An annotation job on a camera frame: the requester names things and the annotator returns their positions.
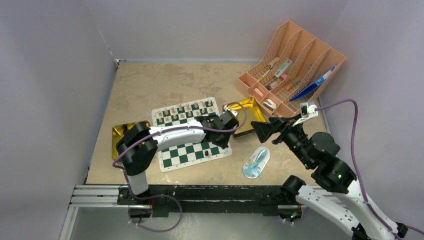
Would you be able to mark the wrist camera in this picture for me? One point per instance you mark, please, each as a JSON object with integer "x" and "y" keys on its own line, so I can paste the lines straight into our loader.
{"x": 307, "y": 112}
{"x": 234, "y": 113}

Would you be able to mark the peach plastic file organizer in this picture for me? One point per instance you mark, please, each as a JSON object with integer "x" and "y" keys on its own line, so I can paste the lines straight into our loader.
{"x": 311, "y": 58}

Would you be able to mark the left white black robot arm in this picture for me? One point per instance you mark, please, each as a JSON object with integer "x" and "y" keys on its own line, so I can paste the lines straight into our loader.
{"x": 140, "y": 144}

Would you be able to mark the green white chess board mat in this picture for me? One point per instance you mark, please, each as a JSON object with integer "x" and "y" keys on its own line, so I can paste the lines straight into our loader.
{"x": 189, "y": 154}

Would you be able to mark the teal white box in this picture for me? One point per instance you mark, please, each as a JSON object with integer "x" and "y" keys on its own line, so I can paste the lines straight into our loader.
{"x": 284, "y": 68}

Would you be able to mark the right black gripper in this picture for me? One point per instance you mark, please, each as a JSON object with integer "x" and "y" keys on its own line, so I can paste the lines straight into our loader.
{"x": 264, "y": 130}

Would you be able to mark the blue packaged toy blister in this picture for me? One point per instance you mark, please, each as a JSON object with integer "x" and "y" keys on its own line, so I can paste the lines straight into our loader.
{"x": 255, "y": 164}

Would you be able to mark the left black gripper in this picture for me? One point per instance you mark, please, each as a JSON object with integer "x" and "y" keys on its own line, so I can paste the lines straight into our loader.
{"x": 224, "y": 143}

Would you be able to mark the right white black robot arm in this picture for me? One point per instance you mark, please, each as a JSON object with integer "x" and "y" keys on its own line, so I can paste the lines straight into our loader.
{"x": 358, "y": 217}

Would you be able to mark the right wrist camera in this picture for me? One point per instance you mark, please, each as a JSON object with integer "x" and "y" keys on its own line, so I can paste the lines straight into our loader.
{"x": 307, "y": 112}

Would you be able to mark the white chess pieces row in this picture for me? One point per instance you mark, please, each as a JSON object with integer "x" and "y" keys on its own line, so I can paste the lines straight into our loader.
{"x": 184, "y": 112}

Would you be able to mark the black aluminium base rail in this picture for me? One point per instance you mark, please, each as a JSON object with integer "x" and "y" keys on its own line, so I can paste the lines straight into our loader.
{"x": 161, "y": 200}

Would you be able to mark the left gold tin tray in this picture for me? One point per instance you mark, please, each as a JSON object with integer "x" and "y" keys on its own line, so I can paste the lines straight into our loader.
{"x": 118, "y": 132}

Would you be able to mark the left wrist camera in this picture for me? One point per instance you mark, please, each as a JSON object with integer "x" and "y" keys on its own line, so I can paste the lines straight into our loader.
{"x": 234, "y": 113}

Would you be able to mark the white stapler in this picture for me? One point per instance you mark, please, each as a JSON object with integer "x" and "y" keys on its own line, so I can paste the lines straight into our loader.
{"x": 269, "y": 104}

